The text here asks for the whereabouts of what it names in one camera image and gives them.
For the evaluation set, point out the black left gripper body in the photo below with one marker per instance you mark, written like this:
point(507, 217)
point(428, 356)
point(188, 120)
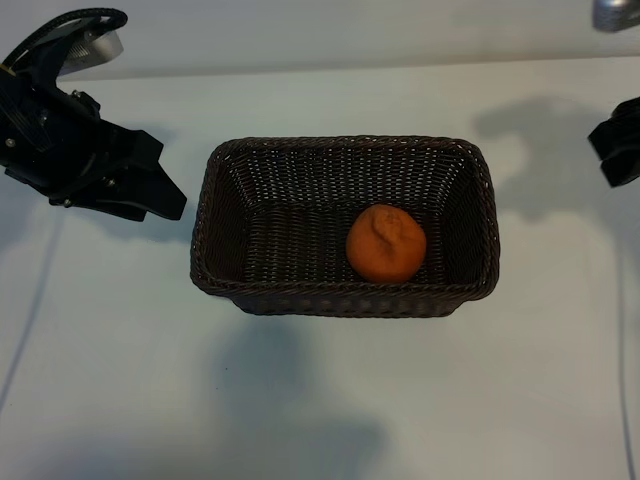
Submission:
point(45, 140)

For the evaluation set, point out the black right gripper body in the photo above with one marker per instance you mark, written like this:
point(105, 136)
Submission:
point(629, 110)

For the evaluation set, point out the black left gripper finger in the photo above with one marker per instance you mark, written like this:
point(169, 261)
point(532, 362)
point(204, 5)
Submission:
point(122, 200)
point(150, 170)

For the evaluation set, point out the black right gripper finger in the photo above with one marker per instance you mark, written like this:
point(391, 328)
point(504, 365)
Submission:
point(620, 145)

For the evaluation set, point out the dark brown wicker basket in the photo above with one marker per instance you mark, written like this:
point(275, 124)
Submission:
point(300, 200)

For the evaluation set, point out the orange fruit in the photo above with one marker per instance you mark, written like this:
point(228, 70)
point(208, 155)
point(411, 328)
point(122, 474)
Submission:
point(386, 245)

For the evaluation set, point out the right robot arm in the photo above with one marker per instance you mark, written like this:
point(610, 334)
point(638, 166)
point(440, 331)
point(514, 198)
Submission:
point(617, 15)

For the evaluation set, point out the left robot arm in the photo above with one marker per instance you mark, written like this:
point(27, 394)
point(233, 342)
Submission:
point(95, 50)

